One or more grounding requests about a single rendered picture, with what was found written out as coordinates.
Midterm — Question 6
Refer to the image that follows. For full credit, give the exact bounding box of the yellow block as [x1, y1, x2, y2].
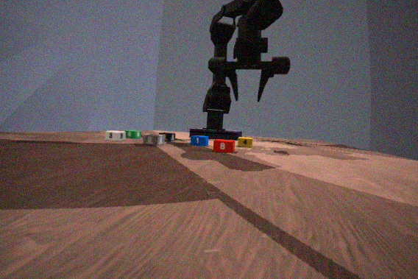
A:
[238, 137, 252, 147]

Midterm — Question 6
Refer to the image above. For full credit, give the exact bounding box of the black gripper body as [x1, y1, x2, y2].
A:
[208, 33, 291, 74]

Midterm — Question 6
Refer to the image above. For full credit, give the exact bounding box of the green block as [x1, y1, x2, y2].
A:
[125, 130, 141, 138]

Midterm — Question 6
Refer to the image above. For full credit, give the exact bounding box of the red block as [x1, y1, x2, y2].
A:
[213, 139, 235, 153]

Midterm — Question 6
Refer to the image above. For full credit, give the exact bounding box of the blue block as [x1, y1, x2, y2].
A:
[190, 135, 209, 146]

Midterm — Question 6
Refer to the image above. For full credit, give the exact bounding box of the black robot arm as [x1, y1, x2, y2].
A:
[203, 0, 283, 130]

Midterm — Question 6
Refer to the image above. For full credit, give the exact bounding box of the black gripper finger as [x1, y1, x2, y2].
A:
[222, 68, 238, 101]
[258, 68, 274, 102]

